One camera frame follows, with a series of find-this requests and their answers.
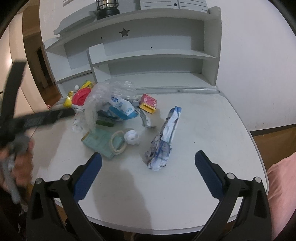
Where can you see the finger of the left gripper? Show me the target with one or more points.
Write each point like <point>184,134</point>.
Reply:
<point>46,117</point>
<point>13,83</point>

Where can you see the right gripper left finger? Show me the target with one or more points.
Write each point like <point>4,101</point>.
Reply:
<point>54,212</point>

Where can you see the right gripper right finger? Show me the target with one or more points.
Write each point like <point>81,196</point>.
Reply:
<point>253,221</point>

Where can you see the yellow snack wrapper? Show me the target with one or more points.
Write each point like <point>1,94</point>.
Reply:
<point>68,101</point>

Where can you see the blue white plastic package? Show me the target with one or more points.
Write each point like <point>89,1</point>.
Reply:
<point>118,109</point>

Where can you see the blue white paper wrapper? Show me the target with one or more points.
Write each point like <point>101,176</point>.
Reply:
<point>158,154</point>

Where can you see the dark green box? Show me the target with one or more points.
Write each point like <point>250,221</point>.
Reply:
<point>107,123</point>

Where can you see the left hand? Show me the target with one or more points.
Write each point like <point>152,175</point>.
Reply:
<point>22,171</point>

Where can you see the pink bed sheet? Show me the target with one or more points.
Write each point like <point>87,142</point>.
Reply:
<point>281,195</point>

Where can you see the white dotted plastic wrapper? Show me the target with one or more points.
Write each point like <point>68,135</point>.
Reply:
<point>79,124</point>

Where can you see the red round lid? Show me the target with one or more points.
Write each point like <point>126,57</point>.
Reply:
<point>80,96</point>

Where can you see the teal booklet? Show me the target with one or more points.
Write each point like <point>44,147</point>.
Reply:
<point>106,143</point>

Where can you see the clear plastic bag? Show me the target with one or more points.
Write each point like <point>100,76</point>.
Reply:
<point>101,94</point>

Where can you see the white plastic cap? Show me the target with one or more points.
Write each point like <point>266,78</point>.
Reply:
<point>132,137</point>

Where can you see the red yellow small box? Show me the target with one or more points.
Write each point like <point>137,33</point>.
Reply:
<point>148,103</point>

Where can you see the black lantern lamp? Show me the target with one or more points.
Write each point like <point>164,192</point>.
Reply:
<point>106,8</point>

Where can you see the grey desk shelf unit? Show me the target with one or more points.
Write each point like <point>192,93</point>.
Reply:
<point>153,48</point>

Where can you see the grey file box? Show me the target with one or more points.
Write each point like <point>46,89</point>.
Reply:
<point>195,5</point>

